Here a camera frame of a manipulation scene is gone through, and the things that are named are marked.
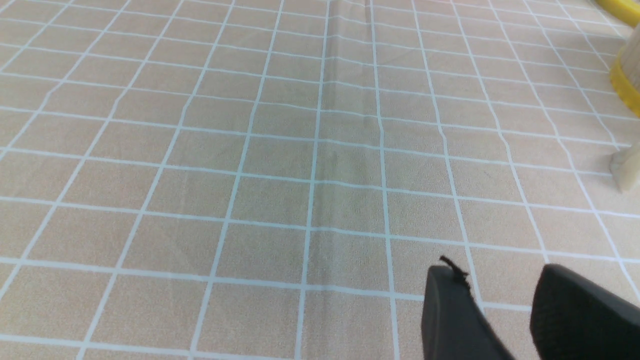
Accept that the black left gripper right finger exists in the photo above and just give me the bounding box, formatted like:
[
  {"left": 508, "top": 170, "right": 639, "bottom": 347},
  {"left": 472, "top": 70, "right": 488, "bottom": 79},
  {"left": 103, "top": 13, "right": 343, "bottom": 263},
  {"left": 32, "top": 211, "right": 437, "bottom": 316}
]
[{"left": 530, "top": 263, "right": 640, "bottom": 360}]

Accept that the yellow bamboo steamer tray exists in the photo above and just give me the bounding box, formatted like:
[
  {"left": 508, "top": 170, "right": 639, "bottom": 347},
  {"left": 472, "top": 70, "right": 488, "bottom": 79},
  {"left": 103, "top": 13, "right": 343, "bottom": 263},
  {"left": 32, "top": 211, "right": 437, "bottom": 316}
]
[{"left": 609, "top": 28, "right": 640, "bottom": 117}]

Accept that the white dumpling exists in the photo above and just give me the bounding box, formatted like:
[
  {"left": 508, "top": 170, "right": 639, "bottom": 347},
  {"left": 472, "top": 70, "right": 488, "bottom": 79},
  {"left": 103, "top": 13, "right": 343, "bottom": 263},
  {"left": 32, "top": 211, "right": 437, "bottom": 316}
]
[{"left": 609, "top": 142, "right": 640, "bottom": 193}]

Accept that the yellow woven steamer lid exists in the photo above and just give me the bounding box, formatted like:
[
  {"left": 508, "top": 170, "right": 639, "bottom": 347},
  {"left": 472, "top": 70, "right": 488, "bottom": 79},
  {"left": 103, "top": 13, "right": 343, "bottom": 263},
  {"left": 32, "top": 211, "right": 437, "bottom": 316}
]
[{"left": 594, "top": 0, "right": 640, "bottom": 28}]

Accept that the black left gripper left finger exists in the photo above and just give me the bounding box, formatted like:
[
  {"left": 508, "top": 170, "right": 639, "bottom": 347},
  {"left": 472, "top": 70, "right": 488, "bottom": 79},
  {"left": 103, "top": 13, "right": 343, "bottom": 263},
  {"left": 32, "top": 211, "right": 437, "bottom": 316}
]
[{"left": 421, "top": 256, "right": 514, "bottom": 360}]

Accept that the beige checkered tablecloth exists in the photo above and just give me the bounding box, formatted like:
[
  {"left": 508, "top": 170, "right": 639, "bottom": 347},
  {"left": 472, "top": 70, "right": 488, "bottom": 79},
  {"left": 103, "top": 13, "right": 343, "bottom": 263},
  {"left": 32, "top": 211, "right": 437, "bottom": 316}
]
[{"left": 0, "top": 0, "right": 639, "bottom": 360}]

